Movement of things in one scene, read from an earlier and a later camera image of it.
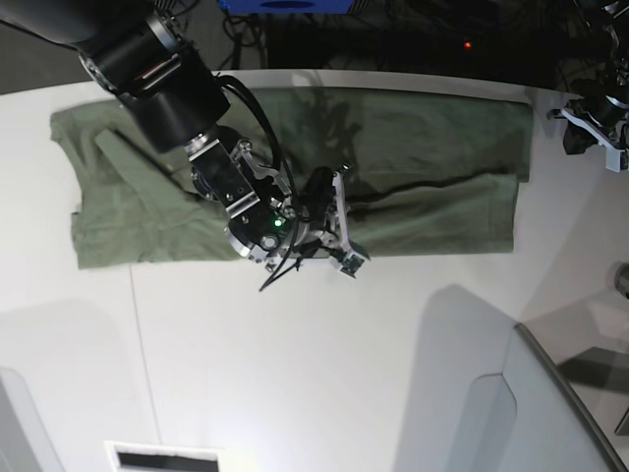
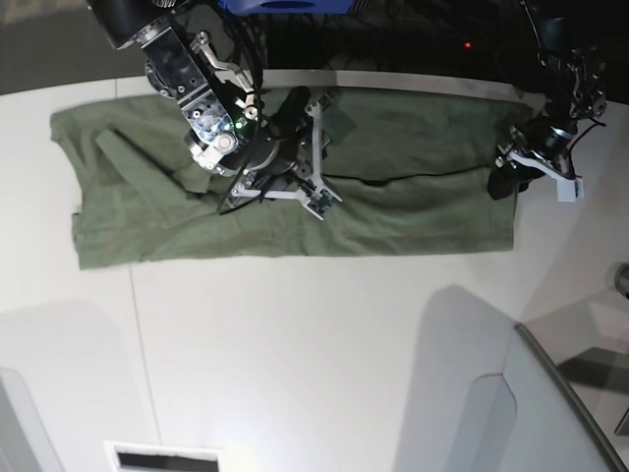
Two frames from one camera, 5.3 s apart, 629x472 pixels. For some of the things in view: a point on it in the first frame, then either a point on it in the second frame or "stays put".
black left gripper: (318, 196) to (275, 152)
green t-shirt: (426, 170) stays put
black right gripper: (577, 140) to (548, 133)
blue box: (286, 7) stays put
